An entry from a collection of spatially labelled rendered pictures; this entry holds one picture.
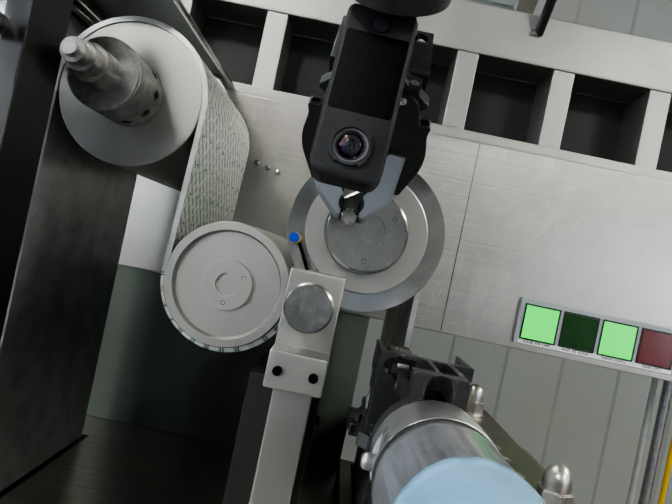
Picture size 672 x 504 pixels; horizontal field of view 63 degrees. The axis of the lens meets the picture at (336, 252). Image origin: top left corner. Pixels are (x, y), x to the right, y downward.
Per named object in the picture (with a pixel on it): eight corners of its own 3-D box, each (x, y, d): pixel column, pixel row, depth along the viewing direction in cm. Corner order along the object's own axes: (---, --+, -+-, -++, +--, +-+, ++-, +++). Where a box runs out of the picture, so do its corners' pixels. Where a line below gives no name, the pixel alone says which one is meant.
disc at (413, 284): (270, 289, 51) (309, 136, 51) (270, 288, 52) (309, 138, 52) (423, 329, 51) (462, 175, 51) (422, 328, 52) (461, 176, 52)
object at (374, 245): (375, 289, 49) (308, 240, 49) (374, 288, 51) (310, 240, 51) (425, 223, 49) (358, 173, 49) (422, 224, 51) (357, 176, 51)
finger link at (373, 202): (395, 191, 52) (412, 109, 45) (388, 236, 48) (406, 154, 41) (362, 185, 52) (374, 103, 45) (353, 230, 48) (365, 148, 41)
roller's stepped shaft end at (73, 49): (43, 62, 41) (52, 20, 41) (81, 87, 47) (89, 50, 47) (84, 71, 41) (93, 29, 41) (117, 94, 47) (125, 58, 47)
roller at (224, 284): (150, 333, 52) (177, 209, 52) (214, 308, 77) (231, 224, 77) (275, 360, 51) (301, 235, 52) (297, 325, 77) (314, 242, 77)
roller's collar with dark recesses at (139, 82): (59, 101, 47) (74, 28, 47) (91, 119, 53) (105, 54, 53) (131, 116, 47) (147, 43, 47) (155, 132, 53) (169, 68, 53)
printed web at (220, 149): (-40, 514, 53) (70, 1, 53) (78, 435, 76) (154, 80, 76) (355, 601, 52) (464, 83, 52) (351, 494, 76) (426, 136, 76)
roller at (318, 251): (291, 276, 51) (322, 157, 51) (308, 270, 77) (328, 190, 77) (410, 307, 51) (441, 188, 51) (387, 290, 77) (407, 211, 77)
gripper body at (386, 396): (461, 355, 46) (503, 390, 34) (440, 455, 46) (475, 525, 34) (372, 337, 46) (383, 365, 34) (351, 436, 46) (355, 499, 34)
